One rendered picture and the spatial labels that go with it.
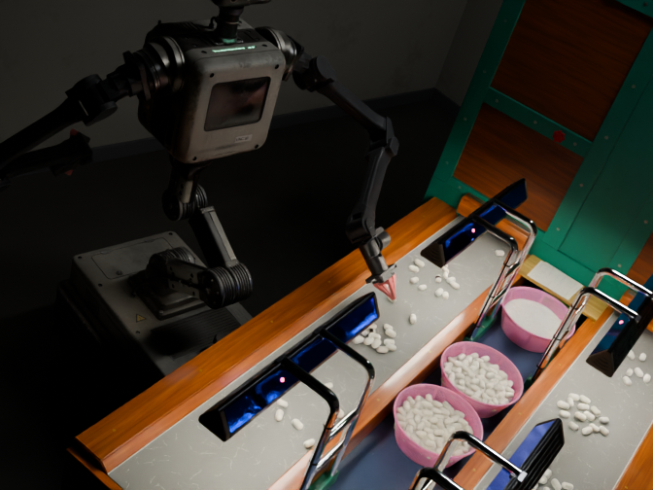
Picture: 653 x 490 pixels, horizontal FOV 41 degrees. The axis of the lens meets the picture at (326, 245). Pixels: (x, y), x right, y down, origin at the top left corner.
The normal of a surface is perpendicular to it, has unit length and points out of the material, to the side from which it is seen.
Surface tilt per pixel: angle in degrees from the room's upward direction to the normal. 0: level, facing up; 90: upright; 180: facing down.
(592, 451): 0
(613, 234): 90
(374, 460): 0
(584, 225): 90
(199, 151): 90
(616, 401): 0
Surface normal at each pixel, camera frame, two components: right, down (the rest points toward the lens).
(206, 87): 0.62, 0.59
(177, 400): 0.25, -0.77
